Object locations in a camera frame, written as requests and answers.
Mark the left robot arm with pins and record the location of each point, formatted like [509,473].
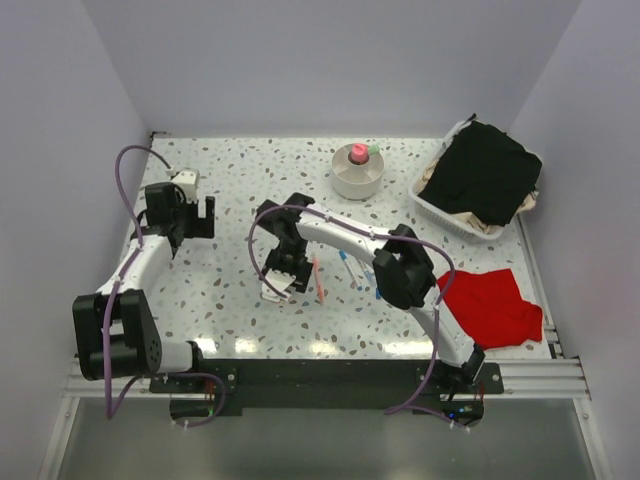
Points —
[115,323]

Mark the pink glue stick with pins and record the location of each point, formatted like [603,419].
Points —
[359,154]

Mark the aluminium rail frame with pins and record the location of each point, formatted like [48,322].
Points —
[540,428]

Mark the round beige divided organizer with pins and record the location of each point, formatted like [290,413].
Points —
[356,182]

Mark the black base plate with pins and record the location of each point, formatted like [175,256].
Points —
[357,384]

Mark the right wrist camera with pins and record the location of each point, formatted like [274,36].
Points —
[281,284]

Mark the red cloth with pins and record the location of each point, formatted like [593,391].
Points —
[490,309]

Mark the black cloth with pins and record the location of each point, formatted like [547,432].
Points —
[485,172]

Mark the white blue marker middle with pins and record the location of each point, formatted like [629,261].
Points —
[367,273]

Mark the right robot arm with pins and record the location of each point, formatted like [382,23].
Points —
[410,274]

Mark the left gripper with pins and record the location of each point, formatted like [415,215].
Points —
[201,227]

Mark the blue capped pen left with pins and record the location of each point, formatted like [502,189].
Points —
[346,262]

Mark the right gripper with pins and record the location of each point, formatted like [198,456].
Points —
[302,276]

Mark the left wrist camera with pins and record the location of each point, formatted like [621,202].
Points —
[188,181]

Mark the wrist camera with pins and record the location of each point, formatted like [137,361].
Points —
[281,284]
[188,181]

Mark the white plastic basket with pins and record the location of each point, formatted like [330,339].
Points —
[435,153]

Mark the beige cloth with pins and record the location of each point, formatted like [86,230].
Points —
[480,222]

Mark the orange pen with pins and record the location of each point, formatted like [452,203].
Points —
[317,279]

